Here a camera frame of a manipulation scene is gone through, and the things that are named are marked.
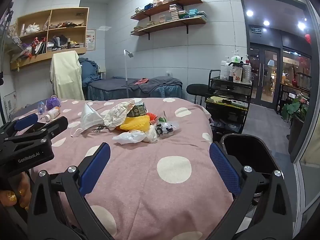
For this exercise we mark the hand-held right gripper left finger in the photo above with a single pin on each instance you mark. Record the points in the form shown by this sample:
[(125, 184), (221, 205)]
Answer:
[(96, 170)]

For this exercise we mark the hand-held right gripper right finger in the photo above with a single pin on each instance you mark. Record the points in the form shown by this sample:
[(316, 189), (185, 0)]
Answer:
[(225, 170)]

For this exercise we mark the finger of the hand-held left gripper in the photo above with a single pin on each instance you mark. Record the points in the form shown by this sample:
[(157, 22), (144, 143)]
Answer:
[(56, 126), (25, 123)]

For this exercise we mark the black trash bin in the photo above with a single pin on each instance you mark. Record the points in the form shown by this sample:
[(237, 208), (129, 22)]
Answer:
[(247, 150)]

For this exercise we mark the clear plastic wrapper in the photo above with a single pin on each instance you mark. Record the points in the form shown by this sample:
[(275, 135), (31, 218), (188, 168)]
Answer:
[(166, 128)]

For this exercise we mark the person's left hand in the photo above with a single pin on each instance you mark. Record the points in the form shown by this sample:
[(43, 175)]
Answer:
[(10, 196)]

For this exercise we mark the white bottle orange cap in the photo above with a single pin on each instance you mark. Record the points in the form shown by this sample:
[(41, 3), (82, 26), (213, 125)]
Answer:
[(53, 113)]

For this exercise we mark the small clear bottle blue cap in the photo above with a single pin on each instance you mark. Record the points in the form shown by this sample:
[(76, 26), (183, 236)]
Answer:
[(41, 108)]

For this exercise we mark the purple plastic bottle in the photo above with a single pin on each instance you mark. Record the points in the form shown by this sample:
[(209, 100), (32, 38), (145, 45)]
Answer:
[(53, 103)]

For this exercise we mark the white face mask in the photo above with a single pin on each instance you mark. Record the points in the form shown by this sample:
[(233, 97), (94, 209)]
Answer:
[(87, 120)]

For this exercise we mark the black toy insect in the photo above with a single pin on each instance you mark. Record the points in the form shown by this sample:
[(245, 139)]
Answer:
[(100, 129)]

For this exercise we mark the white tissue wad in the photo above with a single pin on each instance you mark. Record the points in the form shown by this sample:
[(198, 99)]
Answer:
[(132, 136)]

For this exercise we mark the cream towel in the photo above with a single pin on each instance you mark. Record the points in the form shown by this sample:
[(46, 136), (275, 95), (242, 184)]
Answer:
[(66, 75)]

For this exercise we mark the crumpled beige paper wrapper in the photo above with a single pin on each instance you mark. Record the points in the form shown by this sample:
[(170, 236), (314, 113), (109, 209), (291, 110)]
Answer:
[(116, 116)]

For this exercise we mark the pink polka dot blanket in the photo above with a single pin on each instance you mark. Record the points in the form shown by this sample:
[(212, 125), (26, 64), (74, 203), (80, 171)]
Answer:
[(150, 192)]

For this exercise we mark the yellow foam fruit net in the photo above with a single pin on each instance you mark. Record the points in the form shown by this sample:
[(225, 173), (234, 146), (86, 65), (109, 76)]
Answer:
[(136, 123)]

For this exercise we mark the blue cloth pile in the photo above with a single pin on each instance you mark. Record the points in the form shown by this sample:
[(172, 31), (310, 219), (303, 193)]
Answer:
[(88, 72)]

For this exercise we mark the grey massage bed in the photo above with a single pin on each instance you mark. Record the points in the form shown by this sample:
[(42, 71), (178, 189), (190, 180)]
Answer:
[(112, 83)]

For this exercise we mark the green drink carton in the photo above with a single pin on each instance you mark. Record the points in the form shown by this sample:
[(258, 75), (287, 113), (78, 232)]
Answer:
[(137, 110)]

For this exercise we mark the red foam fruit net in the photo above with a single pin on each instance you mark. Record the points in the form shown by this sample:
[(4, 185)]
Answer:
[(151, 117)]

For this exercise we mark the green and white crumpled wrapper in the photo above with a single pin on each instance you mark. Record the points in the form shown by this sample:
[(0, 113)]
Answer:
[(162, 120)]

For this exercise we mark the black trolley cart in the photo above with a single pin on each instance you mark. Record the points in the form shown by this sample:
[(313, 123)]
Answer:
[(225, 87)]

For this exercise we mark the black round stool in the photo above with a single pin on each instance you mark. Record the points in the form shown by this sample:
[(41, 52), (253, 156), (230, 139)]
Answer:
[(197, 88)]

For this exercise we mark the white floor lamp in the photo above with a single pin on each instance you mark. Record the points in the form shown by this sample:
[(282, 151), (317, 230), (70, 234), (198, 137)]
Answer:
[(125, 75)]

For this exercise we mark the potted green plant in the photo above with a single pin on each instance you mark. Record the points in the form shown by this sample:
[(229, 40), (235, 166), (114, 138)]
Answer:
[(295, 107)]

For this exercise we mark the red cloth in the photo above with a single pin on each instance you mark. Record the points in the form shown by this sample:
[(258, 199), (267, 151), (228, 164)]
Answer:
[(141, 81)]

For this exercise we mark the glass double door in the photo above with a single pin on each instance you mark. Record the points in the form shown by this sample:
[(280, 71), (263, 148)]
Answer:
[(265, 80)]

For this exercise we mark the group of bottles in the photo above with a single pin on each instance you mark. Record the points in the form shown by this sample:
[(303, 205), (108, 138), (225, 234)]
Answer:
[(225, 70)]

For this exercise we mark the red vase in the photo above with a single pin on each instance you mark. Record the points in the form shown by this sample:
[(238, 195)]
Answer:
[(295, 81)]

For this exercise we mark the wooden cubby shelf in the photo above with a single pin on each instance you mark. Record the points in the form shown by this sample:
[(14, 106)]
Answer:
[(82, 12)]

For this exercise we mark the red hanging ornament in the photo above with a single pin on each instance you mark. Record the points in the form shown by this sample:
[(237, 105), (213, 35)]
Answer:
[(308, 38)]

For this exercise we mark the wall poster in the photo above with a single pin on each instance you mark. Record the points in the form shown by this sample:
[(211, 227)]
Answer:
[(90, 40)]

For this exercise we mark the wooden wall shelf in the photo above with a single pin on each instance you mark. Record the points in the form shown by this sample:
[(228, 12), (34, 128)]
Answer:
[(160, 9), (162, 27)]

